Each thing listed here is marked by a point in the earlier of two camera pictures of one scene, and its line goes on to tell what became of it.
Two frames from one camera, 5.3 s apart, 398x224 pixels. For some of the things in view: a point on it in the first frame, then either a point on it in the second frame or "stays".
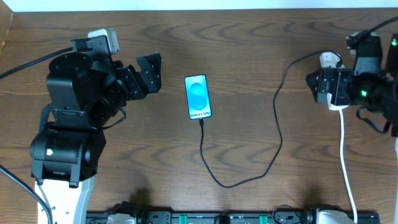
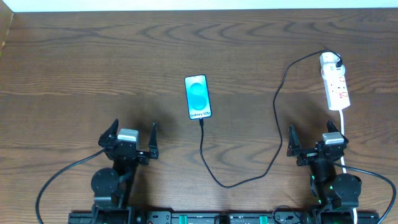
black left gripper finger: x=148 y=80 → x=153 y=143
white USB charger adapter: x=328 y=60 stays
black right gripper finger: x=316 y=81 → x=294 y=146
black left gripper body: x=131 y=83 → x=125 y=152
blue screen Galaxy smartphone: x=197 y=96 stays
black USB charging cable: x=278 y=121 stays
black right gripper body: x=334 y=86 → x=315 y=156
